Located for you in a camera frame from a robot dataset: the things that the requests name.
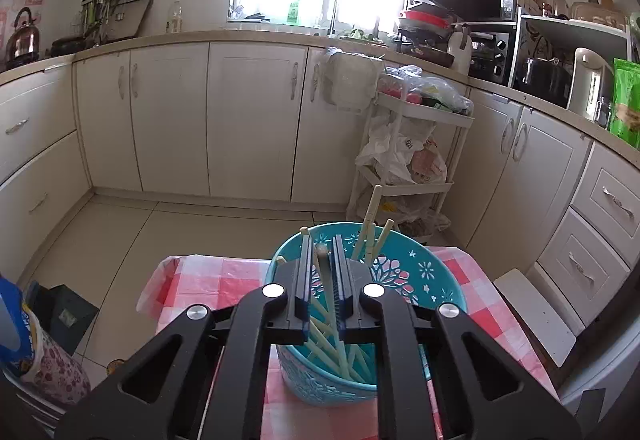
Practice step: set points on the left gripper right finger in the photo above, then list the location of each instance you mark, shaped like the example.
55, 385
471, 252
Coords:
438, 373

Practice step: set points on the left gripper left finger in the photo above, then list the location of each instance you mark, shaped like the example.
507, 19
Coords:
204, 375

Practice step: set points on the cream kitchen cabinets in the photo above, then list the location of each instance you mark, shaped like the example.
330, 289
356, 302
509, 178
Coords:
239, 121

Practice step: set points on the red white checkered tablecloth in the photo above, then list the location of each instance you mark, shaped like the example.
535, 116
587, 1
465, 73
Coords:
217, 282

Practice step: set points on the blue perforated plastic bucket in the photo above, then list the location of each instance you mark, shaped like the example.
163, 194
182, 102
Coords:
414, 272

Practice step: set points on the white small stool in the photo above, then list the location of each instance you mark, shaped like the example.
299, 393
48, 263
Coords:
540, 318

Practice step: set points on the floral fabric bag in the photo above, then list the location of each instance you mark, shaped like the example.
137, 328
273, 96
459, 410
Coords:
50, 368

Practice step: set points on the chopstick in bucket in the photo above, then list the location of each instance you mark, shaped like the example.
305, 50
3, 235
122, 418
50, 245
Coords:
321, 355
376, 246
368, 220

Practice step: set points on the white rolling cart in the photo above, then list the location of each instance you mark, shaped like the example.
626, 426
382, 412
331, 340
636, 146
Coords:
410, 92

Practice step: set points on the white plastic bag on cart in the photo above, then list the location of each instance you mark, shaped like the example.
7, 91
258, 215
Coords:
412, 156

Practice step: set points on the green snack bag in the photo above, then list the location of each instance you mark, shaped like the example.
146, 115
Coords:
625, 114

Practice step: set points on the white thermos jug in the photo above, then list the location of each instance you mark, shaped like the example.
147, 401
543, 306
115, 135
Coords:
591, 93

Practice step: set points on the black microwave oven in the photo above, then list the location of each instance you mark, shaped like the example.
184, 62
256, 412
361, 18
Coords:
492, 25

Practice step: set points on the steel kettle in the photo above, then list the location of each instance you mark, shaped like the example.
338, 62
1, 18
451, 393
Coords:
23, 45

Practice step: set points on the utensil wall rack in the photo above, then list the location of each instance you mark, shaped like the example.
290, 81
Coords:
109, 21

